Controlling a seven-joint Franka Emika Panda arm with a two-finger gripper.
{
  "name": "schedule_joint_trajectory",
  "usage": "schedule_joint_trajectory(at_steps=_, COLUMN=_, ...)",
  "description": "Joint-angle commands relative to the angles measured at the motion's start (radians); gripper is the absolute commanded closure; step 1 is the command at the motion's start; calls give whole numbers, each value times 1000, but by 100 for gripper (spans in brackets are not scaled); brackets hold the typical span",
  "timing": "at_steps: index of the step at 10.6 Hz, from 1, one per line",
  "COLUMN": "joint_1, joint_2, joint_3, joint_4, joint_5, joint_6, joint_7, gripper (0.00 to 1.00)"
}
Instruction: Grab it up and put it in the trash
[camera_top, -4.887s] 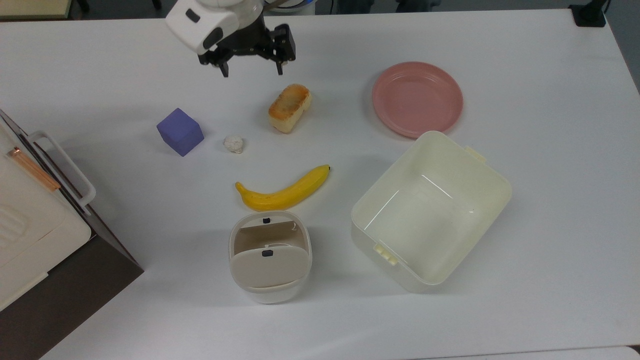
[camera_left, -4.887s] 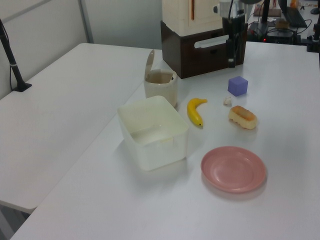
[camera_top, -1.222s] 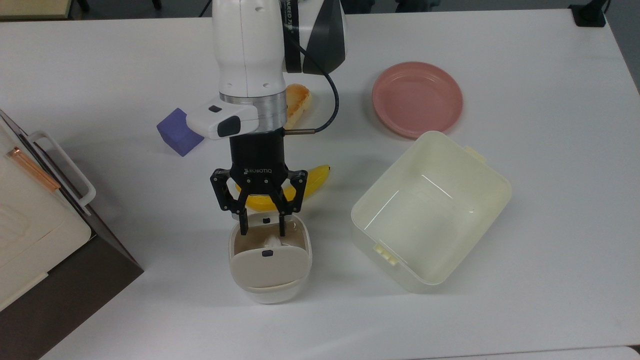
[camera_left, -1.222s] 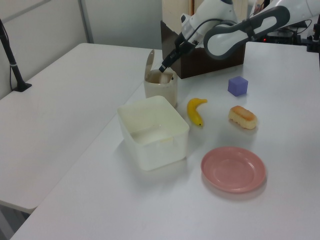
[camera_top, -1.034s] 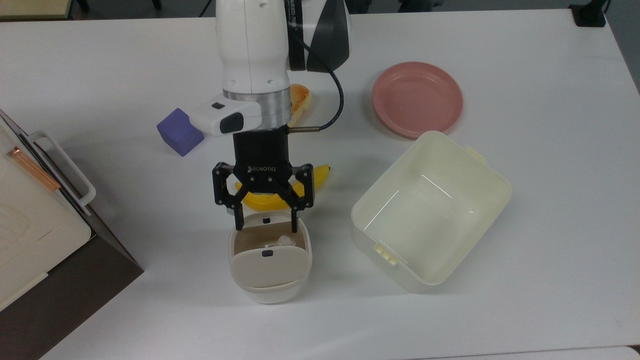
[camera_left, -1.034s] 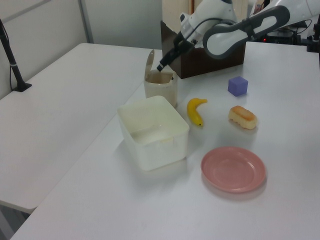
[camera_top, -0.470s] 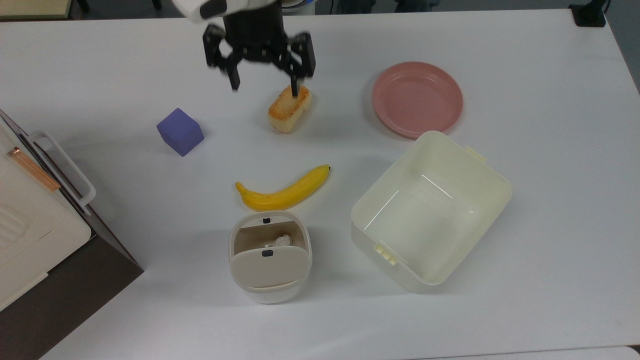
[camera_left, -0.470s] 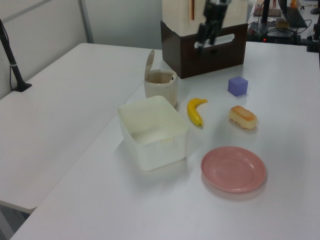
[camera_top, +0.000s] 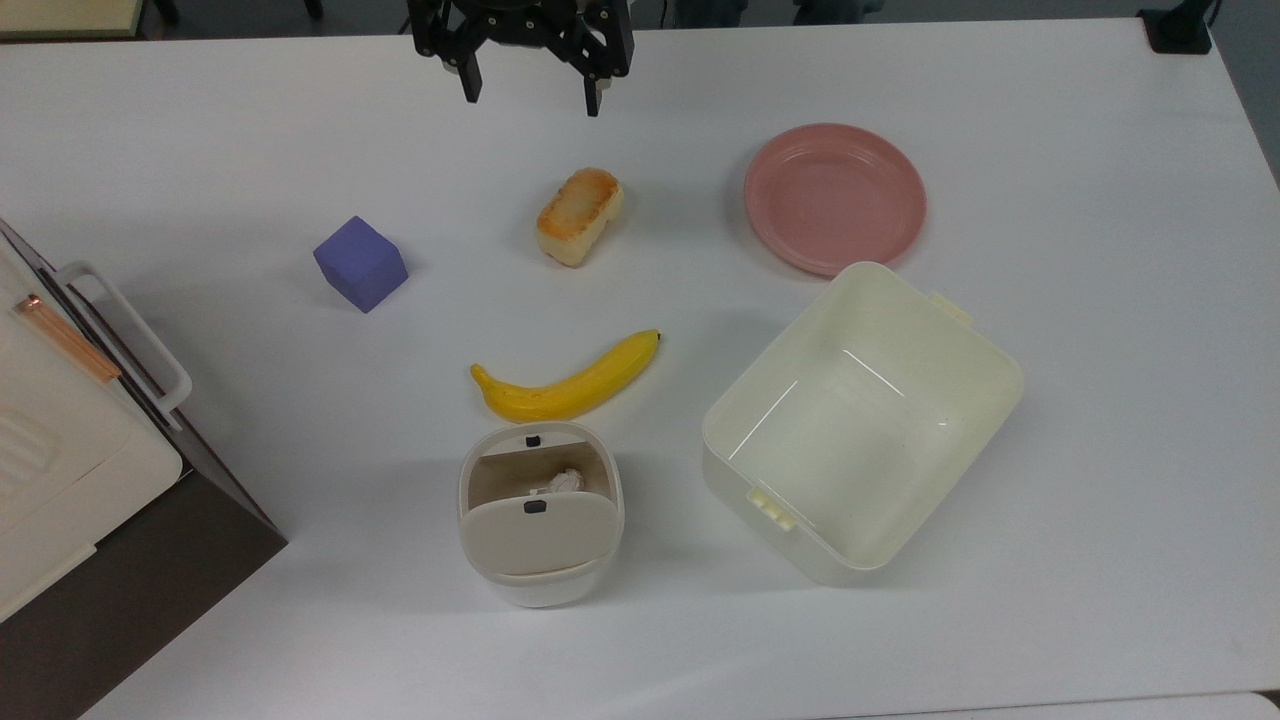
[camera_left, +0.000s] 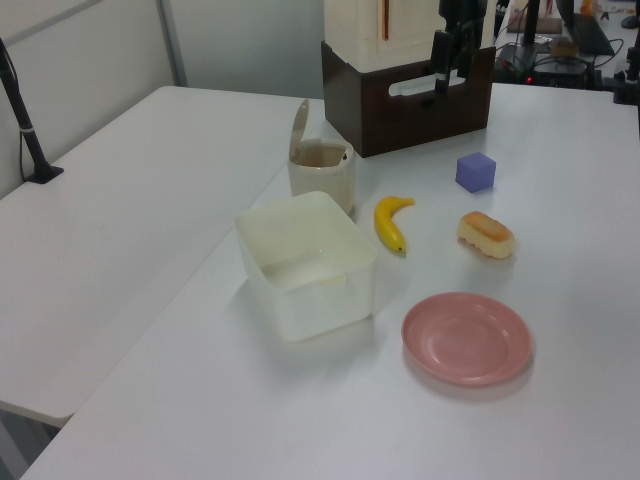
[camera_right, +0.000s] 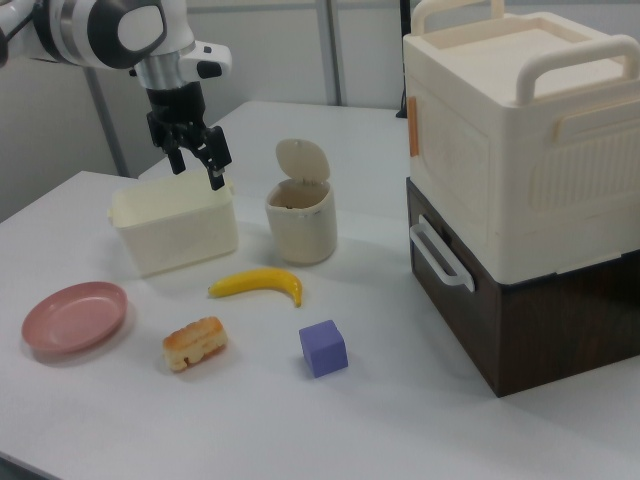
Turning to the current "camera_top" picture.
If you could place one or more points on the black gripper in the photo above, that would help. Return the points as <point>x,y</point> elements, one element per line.
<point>510,20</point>

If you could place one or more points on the white paper ball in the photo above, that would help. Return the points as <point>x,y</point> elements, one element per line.
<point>566,481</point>

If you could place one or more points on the cream trash can with lid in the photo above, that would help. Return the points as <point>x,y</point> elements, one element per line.
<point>540,540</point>

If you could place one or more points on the toasted bread piece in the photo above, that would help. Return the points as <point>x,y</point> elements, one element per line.
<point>578,218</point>

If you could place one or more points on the purple foam cube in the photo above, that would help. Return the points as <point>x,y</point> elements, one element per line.
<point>360,262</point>

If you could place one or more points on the pink plate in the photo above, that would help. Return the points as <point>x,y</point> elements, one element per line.
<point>835,198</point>

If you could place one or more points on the yellow banana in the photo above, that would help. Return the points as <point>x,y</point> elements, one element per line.
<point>570,392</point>

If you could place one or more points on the beige side table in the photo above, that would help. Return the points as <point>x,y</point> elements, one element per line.
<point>60,15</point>

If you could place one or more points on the cream rectangular plastic bin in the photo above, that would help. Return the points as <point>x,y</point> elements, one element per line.
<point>860,430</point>

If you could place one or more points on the white toaster oven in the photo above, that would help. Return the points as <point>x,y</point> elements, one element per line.
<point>150,590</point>

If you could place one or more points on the black clamp mount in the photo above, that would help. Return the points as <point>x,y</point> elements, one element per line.
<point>1180,30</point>

